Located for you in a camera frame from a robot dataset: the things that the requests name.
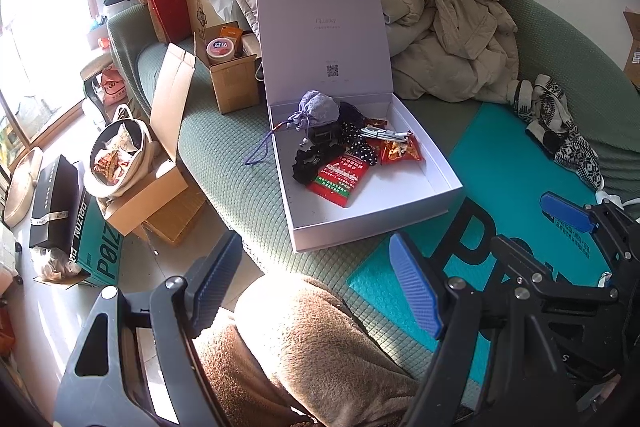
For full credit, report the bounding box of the white gift box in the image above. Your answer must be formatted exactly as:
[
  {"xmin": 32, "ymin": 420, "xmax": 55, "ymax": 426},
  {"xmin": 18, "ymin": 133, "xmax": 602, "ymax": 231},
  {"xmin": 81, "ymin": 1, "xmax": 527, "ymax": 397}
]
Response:
[{"xmin": 252, "ymin": 0, "xmax": 466, "ymax": 254}]

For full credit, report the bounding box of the pink printed bag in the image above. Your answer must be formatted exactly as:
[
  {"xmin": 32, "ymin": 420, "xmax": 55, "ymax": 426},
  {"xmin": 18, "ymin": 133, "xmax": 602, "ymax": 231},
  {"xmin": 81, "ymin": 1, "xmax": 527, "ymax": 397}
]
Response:
[{"xmin": 80, "ymin": 57, "xmax": 133, "ymax": 108}]

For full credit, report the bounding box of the teal printed box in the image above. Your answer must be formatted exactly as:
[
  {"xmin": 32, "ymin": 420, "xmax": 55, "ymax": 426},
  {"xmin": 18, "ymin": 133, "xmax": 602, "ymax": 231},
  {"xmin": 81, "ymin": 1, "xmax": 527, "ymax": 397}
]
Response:
[{"xmin": 65, "ymin": 187, "xmax": 125, "ymax": 288}]

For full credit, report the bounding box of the black polka dot bow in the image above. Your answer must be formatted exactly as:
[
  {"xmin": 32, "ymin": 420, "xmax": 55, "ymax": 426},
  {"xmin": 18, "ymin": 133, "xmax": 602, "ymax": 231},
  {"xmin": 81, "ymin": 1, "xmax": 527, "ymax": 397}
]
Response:
[{"xmin": 340, "ymin": 121, "xmax": 383, "ymax": 168}]

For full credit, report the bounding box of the white tote bag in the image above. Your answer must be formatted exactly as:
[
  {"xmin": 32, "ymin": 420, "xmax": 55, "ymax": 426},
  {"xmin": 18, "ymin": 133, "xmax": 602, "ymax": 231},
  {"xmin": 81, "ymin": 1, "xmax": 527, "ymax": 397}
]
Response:
[{"xmin": 82, "ymin": 104, "xmax": 168, "ymax": 200}]

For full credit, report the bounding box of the black and white knit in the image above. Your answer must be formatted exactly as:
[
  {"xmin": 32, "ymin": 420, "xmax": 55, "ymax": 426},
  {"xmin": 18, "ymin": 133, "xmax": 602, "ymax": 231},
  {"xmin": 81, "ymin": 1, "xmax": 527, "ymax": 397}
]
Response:
[{"xmin": 505, "ymin": 74, "xmax": 606, "ymax": 190}]

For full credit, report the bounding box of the small open cardboard box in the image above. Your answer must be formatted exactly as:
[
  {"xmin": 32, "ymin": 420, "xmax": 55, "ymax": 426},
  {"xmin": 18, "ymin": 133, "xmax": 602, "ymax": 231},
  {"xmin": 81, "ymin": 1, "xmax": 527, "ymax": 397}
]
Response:
[{"xmin": 194, "ymin": 21, "xmax": 262, "ymax": 115}]

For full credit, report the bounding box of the lavender tasselled sachet pouch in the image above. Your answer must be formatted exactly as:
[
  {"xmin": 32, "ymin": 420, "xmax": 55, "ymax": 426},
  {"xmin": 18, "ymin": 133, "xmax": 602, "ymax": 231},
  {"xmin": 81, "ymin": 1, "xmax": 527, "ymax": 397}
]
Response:
[{"xmin": 243, "ymin": 89, "xmax": 371, "ymax": 166}]

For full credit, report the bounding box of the round wooden tray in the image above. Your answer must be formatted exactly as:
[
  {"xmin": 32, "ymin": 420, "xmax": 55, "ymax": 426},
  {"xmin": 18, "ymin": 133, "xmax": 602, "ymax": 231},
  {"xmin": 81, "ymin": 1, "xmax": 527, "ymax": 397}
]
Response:
[{"xmin": 2, "ymin": 146, "xmax": 45, "ymax": 228}]

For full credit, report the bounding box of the black long box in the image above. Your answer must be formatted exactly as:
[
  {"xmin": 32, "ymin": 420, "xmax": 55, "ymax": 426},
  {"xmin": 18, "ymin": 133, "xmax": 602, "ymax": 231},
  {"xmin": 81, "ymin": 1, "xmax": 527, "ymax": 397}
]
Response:
[{"xmin": 28, "ymin": 154, "xmax": 81, "ymax": 250}]

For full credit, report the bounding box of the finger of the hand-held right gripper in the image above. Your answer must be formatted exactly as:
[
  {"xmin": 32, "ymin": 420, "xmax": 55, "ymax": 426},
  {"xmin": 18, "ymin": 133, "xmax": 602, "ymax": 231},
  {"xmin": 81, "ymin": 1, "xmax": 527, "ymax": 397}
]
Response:
[
  {"xmin": 540, "ymin": 191, "xmax": 640, "ymax": 278},
  {"xmin": 490, "ymin": 234, "xmax": 621, "ymax": 308}
]

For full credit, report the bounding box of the large open cardboard box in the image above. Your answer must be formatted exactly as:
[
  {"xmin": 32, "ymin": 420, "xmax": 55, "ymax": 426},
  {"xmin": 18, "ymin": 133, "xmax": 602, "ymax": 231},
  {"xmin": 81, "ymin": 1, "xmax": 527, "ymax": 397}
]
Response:
[{"xmin": 102, "ymin": 43, "xmax": 208, "ymax": 248}]

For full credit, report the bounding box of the beige padded jacket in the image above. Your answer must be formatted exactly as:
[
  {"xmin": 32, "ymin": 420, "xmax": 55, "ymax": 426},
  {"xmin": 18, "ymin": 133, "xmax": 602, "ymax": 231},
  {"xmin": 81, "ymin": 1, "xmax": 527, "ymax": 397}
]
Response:
[{"xmin": 212, "ymin": 0, "xmax": 521, "ymax": 105}]

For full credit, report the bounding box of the long red snack packet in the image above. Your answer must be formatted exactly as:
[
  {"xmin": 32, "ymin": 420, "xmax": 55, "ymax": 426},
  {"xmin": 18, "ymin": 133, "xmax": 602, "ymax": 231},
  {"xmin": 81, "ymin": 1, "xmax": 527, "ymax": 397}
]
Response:
[{"xmin": 306, "ymin": 153, "xmax": 372, "ymax": 208}]

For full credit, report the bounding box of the black scrunchie bow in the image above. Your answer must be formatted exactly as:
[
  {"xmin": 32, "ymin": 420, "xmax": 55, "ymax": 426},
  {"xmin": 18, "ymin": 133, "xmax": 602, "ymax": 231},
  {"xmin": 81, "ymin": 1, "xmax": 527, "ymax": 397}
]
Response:
[{"xmin": 291, "ymin": 142, "xmax": 346, "ymax": 185}]

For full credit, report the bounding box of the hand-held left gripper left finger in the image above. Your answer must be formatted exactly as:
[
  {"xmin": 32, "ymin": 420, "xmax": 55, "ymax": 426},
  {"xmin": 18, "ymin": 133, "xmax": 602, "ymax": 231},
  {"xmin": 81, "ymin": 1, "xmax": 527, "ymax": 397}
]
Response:
[{"xmin": 52, "ymin": 231, "xmax": 244, "ymax": 427}]

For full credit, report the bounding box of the round jar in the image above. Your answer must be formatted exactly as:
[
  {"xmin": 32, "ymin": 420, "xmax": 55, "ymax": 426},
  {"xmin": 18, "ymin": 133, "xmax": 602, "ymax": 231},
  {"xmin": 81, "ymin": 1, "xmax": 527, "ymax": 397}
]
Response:
[{"xmin": 207, "ymin": 38, "xmax": 237, "ymax": 59}]

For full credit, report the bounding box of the printed cardboard box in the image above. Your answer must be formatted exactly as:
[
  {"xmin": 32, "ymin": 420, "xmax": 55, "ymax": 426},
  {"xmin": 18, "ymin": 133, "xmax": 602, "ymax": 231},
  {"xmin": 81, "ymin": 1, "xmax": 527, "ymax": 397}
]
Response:
[{"xmin": 621, "ymin": 7, "xmax": 640, "ymax": 80}]

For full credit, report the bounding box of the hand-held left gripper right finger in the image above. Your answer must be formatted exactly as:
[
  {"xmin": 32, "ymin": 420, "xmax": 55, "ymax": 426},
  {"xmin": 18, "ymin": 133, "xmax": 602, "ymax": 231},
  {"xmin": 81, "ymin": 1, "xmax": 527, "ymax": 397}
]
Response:
[{"xmin": 388, "ymin": 231, "xmax": 581, "ymax": 427}]

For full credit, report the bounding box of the white charging cable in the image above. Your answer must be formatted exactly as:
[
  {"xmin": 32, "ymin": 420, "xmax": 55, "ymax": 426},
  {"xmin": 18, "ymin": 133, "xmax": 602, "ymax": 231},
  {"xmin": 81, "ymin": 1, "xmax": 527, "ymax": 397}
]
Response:
[{"xmin": 360, "ymin": 127, "xmax": 413, "ymax": 142}]

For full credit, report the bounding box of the teal foam mat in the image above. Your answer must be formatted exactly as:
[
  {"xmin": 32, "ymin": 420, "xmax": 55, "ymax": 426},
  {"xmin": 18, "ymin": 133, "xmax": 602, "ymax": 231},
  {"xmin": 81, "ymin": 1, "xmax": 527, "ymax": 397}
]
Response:
[{"xmin": 347, "ymin": 104, "xmax": 616, "ymax": 388}]

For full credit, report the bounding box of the red candy packet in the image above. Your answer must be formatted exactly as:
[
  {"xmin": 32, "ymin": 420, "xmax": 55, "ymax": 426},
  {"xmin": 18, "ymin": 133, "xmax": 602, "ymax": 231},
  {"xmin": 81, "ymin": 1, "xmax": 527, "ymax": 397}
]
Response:
[{"xmin": 380, "ymin": 134, "xmax": 425, "ymax": 166}]

